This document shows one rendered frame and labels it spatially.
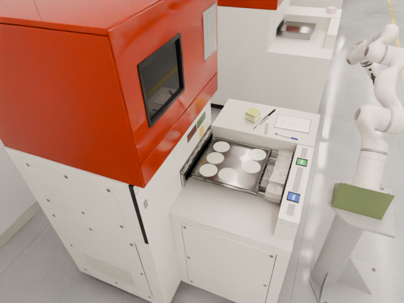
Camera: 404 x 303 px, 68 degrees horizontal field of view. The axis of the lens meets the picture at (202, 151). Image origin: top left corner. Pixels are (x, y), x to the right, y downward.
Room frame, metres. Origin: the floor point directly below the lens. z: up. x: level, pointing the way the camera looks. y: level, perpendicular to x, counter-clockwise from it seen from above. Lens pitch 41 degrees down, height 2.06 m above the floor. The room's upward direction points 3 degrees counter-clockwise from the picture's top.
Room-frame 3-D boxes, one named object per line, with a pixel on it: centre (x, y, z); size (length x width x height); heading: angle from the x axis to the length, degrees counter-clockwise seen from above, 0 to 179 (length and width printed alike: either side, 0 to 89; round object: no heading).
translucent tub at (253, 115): (1.56, -0.33, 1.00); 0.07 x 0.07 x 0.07; 45
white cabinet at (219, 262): (1.27, -0.30, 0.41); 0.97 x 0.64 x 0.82; 156
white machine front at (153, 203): (1.16, 0.11, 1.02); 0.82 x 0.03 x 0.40; 156
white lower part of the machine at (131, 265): (1.30, 0.42, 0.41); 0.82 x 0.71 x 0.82; 156
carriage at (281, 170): (1.15, -0.42, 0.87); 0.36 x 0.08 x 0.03; 156
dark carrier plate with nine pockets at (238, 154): (1.24, -0.17, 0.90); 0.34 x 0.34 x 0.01; 66
